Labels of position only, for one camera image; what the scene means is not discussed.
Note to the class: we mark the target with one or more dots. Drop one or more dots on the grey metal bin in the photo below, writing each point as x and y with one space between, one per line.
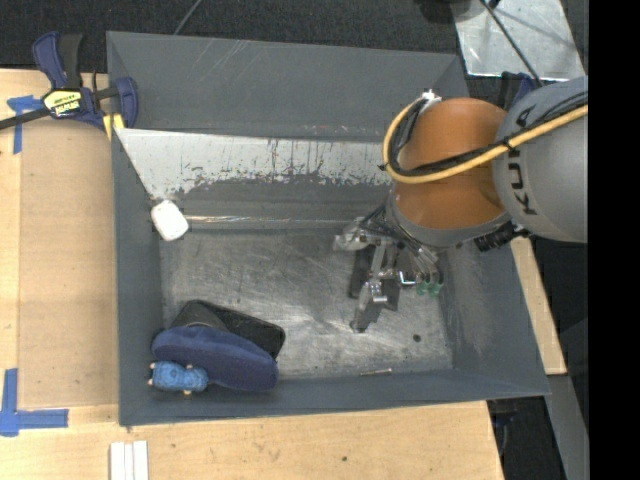
300 288

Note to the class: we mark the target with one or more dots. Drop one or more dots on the blue toy animal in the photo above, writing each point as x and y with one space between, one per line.
175 377

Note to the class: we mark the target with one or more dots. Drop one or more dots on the pale wood board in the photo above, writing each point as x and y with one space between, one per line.
65 268

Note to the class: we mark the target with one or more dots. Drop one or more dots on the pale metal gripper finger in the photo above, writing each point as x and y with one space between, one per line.
376 299
361 310

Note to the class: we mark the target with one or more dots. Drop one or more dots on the black flat case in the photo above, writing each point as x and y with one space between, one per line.
255 329

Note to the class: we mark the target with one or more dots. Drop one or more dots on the dark blue slipper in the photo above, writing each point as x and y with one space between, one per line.
220 355

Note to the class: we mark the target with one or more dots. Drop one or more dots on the white rounded block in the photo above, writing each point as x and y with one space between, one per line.
169 220

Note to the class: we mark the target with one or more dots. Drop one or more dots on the black cylinder on white bracket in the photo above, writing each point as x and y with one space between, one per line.
500 237

